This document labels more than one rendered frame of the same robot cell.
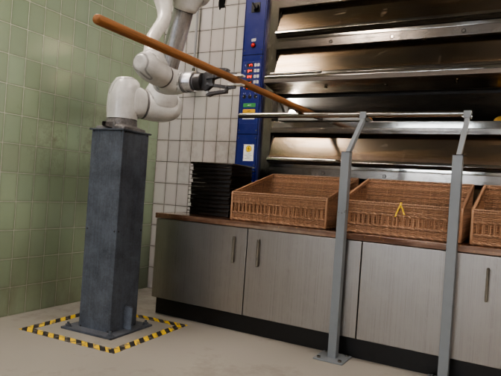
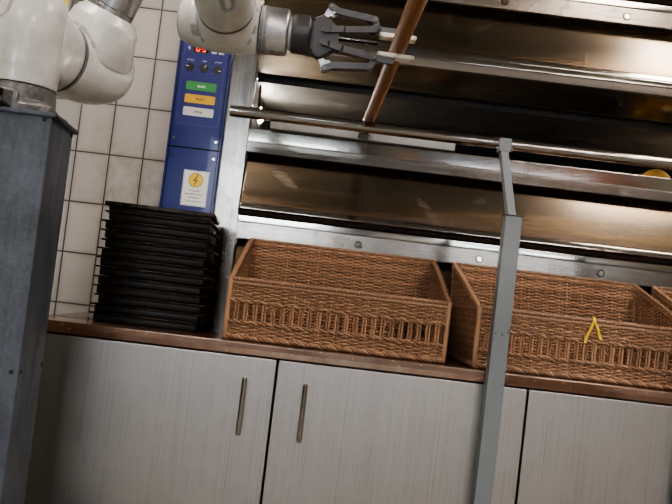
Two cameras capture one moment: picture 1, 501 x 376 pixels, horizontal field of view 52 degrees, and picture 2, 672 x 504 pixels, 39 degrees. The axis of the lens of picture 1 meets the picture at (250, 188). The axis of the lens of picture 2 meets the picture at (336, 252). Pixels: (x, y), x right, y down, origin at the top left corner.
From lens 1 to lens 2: 1.21 m
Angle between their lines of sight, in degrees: 30
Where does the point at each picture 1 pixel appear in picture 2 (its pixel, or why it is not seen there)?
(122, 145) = (46, 156)
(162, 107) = (107, 72)
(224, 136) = (131, 147)
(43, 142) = not seen: outside the picture
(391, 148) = (493, 208)
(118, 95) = (31, 26)
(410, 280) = (615, 461)
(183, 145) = not seen: hidden behind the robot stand
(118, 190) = (30, 268)
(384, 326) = not seen: outside the picture
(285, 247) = (365, 400)
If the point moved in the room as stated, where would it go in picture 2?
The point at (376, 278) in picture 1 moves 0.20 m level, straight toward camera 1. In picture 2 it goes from (552, 459) to (597, 477)
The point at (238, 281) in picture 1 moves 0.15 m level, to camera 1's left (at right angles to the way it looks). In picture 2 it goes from (248, 475) to (189, 475)
